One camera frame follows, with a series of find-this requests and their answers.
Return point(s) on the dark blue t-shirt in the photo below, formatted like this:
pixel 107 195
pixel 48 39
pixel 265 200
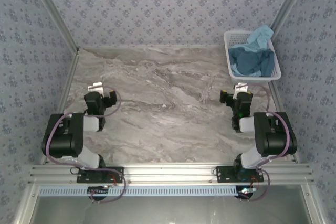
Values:
pixel 249 61

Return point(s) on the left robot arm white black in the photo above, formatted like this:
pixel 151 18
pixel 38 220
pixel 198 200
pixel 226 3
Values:
pixel 63 140

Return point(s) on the white plastic basket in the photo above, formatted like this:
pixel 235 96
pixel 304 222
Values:
pixel 232 39

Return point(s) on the light blue t-shirt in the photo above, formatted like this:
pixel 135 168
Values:
pixel 260 36

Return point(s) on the small circuit board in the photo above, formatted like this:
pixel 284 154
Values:
pixel 98 190
pixel 245 191

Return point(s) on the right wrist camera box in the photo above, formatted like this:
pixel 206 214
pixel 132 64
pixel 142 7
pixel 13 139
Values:
pixel 241 87

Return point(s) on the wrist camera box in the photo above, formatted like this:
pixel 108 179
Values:
pixel 241 87
pixel 94 86

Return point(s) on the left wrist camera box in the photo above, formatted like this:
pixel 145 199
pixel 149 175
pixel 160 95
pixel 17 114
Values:
pixel 94 86

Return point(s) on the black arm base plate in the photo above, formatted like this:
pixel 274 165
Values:
pixel 115 178
pixel 225 175

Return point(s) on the aluminium cross rail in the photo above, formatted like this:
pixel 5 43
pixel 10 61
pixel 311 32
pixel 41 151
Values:
pixel 168 172

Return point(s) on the aluminium lower frame bar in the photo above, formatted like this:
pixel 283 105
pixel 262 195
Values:
pixel 25 203
pixel 312 203

